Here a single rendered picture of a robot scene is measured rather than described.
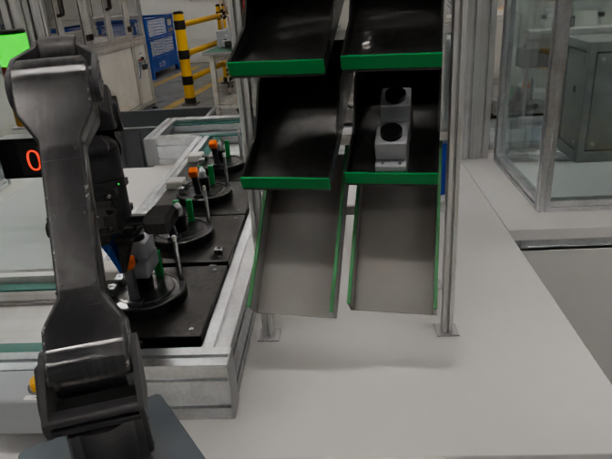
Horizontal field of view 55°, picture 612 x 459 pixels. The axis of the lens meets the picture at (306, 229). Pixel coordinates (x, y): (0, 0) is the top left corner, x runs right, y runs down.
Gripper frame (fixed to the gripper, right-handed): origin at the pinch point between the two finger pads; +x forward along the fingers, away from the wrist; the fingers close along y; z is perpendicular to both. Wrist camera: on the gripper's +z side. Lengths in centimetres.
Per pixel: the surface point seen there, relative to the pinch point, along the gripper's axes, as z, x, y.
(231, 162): -80, 10, 3
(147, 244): -6.2, 1.7, 2.2
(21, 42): -17.9, -30.1, -16.8
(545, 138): -65, 4, 85
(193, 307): -3.9, 12.5, 8.9
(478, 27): -114, -19, 79
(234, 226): -38.0, 12.5, 10.5
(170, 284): -8.5, 10.5, 4.2
